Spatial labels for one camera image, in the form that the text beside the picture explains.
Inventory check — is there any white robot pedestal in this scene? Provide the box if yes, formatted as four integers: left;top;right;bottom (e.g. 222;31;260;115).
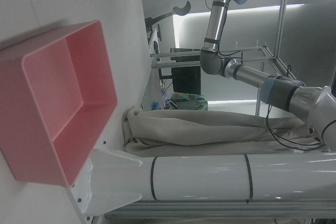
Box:
69;85;336;217

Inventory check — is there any pink plastic basket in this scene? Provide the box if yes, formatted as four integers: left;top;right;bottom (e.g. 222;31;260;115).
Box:
0;19;119;188

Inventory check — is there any beige curtain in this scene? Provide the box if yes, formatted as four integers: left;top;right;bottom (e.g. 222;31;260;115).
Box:
122;105;326;154

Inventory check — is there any teal patterned cloth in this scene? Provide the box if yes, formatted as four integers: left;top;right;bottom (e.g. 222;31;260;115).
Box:
170;92;208;111

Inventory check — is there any black monitor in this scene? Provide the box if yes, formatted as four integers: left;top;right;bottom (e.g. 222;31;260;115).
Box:
170;65;202;93

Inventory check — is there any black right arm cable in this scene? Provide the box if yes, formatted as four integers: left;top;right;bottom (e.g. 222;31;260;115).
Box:
264;102;336;152

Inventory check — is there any black cable tie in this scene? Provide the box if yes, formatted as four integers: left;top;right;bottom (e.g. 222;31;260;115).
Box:
150;156;159;201
243;154;255;204

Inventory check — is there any metal grating platform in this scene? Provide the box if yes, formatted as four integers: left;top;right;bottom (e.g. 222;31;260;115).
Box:
141;68;165;111

